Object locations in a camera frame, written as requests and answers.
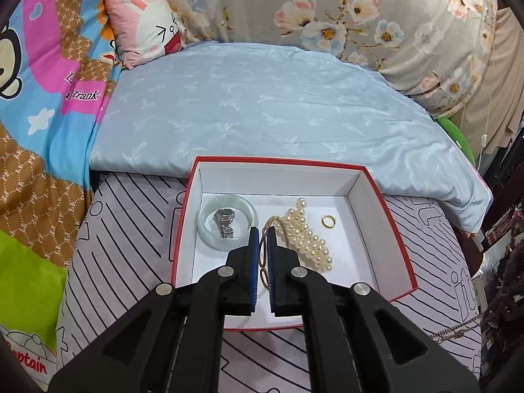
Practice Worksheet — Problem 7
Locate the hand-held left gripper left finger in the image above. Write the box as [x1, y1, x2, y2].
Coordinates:
[49, 227, 261, 393]

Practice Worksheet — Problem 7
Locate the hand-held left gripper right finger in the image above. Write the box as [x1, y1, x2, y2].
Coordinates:
[268, 233, 481, 393]

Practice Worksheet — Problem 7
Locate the thin gold bangle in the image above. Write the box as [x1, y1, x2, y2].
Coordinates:
[260, 215, 287, 291]

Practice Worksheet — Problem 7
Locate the white pearl bracelet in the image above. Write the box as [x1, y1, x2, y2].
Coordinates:
[274, 198, 334, 273]

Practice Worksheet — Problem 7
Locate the silver metal watch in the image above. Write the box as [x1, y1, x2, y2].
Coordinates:
[213, 208, 237, 239]

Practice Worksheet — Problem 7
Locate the pale green jade bangle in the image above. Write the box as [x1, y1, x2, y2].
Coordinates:
[198, 196, 258, 250]

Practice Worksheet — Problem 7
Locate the red cardboard box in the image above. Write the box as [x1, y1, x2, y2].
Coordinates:
[170, 156, 418, 332]

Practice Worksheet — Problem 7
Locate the grey striped bed sheet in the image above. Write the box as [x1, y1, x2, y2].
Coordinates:
[55, 170, 486, 393]

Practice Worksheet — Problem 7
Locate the light blue quilt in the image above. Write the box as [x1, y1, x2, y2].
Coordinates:
[89, 43, 492, 234]

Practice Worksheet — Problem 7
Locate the dark clutter beside bed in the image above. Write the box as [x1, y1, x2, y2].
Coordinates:
[471, 131, 524, 377]

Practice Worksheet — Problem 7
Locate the green plush object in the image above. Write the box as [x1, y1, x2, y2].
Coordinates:
[436, 117, 476, 164]

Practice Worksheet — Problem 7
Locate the colourful monkey print blanket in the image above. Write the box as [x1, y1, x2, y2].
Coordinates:
[0, 0, 136, 379]

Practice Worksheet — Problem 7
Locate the pink cartoon pillow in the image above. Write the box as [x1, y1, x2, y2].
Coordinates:
[104, 0, 187, 70]

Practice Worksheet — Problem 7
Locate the beige cloth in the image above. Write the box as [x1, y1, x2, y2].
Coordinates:
[460, 6, 524, 152]

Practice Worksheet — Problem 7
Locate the thin silver chain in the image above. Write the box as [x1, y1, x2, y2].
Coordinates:
[440, 321, 481, 342]

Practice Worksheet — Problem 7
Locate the white cable with switch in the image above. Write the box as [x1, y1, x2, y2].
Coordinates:
[471, 0, 498, 173]

